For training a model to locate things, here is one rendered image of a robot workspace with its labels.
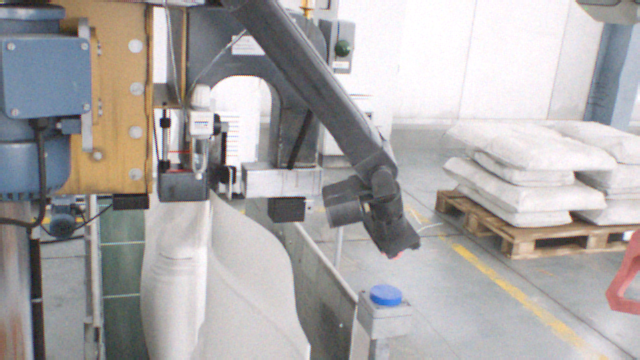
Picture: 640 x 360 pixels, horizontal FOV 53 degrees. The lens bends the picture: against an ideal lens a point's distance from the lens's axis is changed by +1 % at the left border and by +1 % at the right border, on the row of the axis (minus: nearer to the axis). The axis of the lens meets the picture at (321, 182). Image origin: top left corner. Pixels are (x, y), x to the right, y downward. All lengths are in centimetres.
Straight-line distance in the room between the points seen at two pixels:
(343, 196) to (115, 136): 38
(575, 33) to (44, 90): 614
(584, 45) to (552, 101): 60
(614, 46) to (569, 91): 57
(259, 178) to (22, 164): 42
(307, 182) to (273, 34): 38
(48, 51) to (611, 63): 637
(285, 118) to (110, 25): 32
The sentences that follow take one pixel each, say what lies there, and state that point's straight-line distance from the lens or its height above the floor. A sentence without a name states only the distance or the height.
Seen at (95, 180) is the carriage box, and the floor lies 105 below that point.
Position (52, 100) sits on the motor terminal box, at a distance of 82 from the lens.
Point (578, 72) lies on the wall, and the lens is 681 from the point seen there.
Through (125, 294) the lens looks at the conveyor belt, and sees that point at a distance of 218.
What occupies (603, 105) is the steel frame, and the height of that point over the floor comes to 45.
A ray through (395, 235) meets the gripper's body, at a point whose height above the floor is 100.
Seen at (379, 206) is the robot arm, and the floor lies 106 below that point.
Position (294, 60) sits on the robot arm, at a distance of 88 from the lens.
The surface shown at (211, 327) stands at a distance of 88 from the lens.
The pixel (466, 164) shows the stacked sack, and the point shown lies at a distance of 409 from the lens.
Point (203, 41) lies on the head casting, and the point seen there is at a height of 128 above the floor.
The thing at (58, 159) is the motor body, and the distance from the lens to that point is 92.
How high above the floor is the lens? 140
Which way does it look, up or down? 18 degrees down
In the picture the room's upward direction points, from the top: 5 degrees clockwise
